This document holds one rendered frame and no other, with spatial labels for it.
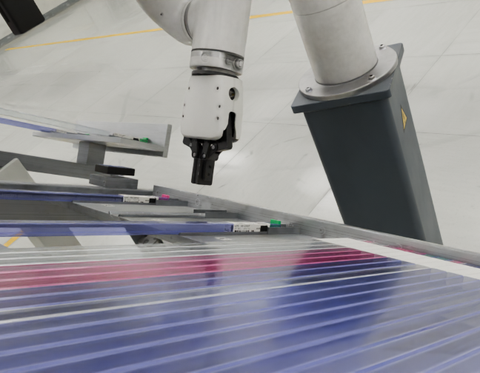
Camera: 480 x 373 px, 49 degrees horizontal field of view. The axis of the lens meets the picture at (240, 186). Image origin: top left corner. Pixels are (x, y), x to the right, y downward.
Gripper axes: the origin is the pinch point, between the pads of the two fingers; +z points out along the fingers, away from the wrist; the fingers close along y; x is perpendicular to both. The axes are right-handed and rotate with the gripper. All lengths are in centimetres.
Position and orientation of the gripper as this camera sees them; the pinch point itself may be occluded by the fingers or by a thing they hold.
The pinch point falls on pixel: (203, 172)
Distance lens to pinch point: 84.5
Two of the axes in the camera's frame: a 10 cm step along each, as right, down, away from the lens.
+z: -1.3, 9.9, 0.5
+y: -7.1, -1.3, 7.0
